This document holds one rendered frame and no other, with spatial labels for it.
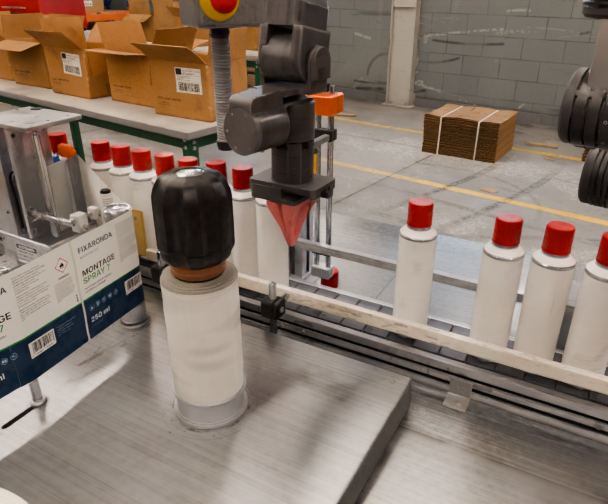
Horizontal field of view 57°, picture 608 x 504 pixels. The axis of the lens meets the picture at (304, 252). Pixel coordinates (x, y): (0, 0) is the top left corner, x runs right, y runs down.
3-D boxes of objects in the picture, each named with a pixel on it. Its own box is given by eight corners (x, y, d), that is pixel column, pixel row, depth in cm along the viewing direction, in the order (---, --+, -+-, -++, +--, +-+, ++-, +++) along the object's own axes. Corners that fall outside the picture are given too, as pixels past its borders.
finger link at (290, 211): (294, 257, 77) (294, 192, 73) (251, 245, 80) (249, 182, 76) (318, 239, 82) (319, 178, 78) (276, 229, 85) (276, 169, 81)
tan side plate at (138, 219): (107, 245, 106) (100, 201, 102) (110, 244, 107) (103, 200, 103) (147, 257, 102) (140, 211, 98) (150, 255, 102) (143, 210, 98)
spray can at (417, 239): (386, 333, 83) (396, 203, 74) (398, 316, 87) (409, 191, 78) (419, 343, 81) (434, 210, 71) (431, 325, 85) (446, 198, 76)
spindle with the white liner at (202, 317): (158, 414, 68) (123, 177, 54) (205, 372, 75) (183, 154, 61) (218, 440, 64) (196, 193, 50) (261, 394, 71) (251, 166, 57)
